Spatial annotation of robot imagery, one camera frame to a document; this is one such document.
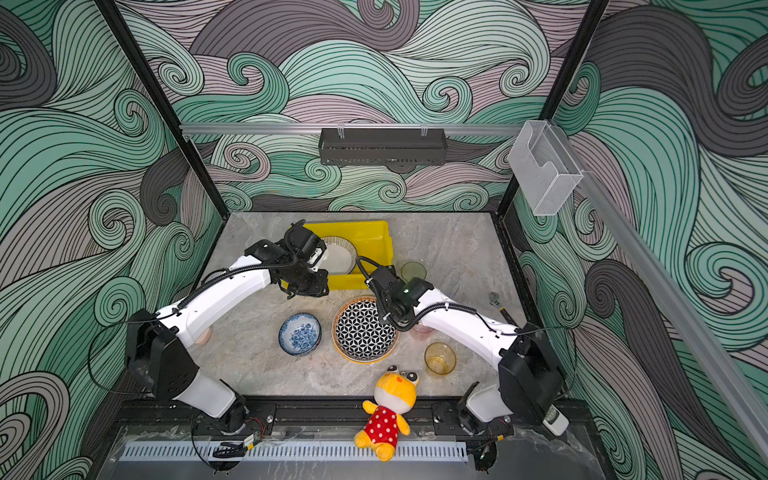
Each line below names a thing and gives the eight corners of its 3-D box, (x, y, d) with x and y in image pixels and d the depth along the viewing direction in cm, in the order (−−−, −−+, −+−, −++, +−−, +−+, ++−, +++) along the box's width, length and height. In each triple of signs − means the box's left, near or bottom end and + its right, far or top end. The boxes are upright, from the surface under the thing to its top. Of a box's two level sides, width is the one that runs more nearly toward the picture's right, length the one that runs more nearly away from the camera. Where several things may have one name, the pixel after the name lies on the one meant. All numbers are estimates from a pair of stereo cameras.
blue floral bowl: (282, 360, 85) (274, 350, 78) (290, 324, 92) (283, 312, 85) (321, 360, 85) (316, 350, 78) (325, 324, 92) (321, 312, 85)
